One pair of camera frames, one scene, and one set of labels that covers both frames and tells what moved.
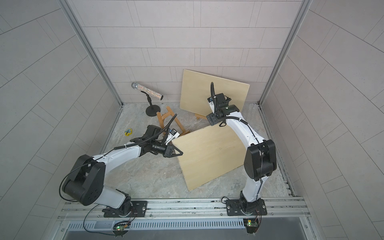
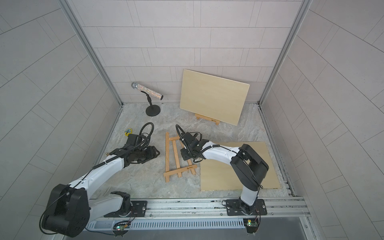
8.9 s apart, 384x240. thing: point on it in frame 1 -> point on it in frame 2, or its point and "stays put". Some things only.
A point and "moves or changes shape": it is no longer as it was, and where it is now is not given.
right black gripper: (213, 118) -> (184, 154)
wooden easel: (199, 116) stays put
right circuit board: (251, 225) stays put
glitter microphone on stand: (152, 110) stays put
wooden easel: (161, 119) -> (179, 171)
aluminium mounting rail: (190, 210) stays put
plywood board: (209, 153) moves or changes shape
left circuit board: (121, 228) stays put
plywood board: (196, 89) stays put
